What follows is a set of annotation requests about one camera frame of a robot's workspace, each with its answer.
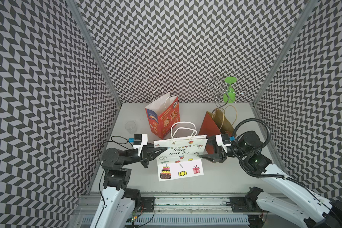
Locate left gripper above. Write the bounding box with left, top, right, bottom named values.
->
left=121, top=141, right=167, bottom=167

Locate white happy every day bag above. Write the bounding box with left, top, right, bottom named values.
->
left=154, top=121, right=208, bottom=182

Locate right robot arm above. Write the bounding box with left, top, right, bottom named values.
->
left=202, top=118, right=342, bottom=228

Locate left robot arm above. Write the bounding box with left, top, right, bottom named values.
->
left=90, top=134, right=168, bottom=228

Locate plain red paper bag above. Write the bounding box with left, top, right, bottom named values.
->
left=199, top=105, right=238, bottom=138

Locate red printed paper bag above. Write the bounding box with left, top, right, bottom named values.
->
left=145, top=92, right=180, bottom=139

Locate clear plastic cup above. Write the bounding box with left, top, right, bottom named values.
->
left=124, top=121, right=137, bottom=135

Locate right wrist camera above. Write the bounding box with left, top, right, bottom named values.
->
left=215, top=134, right=235, bottom=154

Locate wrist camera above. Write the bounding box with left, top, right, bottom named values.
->
left=128, top=134, right=148, bottom=157
left=215, top=134, right=235, bottom=154

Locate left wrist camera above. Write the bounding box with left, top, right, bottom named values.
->
left=128, top=134, right=148, bottom=157

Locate green wire rack stand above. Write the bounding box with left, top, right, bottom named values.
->
left=207, top=76, right=247, bottom=112

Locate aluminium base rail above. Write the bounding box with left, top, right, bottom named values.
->
left=74, top=192, right=317, bottom=228

